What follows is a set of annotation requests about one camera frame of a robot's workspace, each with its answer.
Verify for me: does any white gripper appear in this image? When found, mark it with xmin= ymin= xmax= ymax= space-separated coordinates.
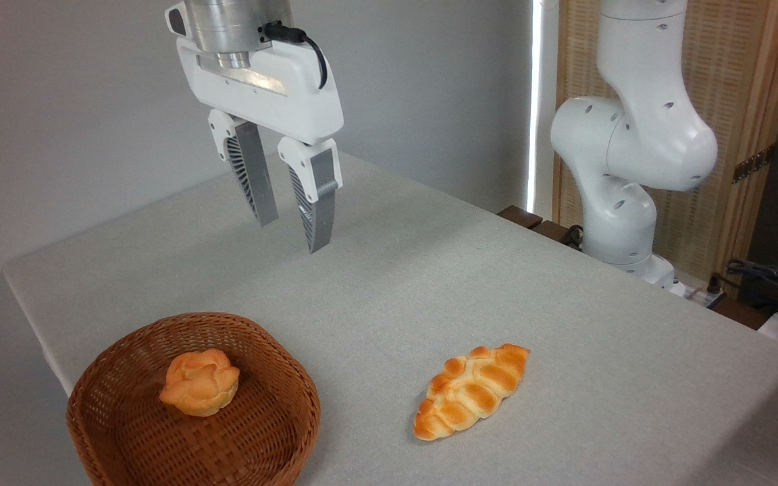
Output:
xmin=176 ymin=26 xmax=345 ymax=254

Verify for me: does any round flower-shaped bread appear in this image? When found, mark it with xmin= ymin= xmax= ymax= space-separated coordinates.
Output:
xmin=159 ymin=349 xmax=241 ymax=418

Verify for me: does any brown wicker basket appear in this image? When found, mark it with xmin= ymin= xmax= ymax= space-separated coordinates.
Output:
xmin=66 ymin=311 xmax=321 ymax=486

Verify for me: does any long braided bread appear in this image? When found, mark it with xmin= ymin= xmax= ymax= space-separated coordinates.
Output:
xmin=413 ymin=343 xmax=531 ymax=442

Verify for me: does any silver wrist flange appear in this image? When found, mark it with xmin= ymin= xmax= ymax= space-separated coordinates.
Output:
xmin=165 ymin=0 xmax=294 ymax=70

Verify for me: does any dark wooden block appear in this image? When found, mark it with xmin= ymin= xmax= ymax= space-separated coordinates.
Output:
xmin=497 ymin=205 xmax=544 ymax=230
xmin=531 ymin=219 xmax=584 ymax=252

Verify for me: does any grey tablecloth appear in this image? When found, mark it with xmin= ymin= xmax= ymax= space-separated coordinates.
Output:
xmin=3 ymin=152 xmax=778 ymax=486

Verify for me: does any white power strip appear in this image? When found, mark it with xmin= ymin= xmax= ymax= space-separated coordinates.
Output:
xmin=671 ymin=281 xmax=727 ymax=308

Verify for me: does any metal screen hinge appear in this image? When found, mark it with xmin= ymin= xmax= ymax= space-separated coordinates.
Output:
xmin=731 ymin=144 xmax=777 ymax=185

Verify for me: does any wooden woven folding screen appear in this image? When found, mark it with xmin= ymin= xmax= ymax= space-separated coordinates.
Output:
xmin=554 ymin=0 xmax=778 ymax=286

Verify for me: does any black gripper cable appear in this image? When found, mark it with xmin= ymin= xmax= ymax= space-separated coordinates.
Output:
xmin=259 ymin=20 xmax=330 ymax=90

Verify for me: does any bundle of black cables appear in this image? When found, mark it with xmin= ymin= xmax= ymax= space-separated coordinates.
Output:
xmin=708 ymin=259 xmax=778 ymax=319

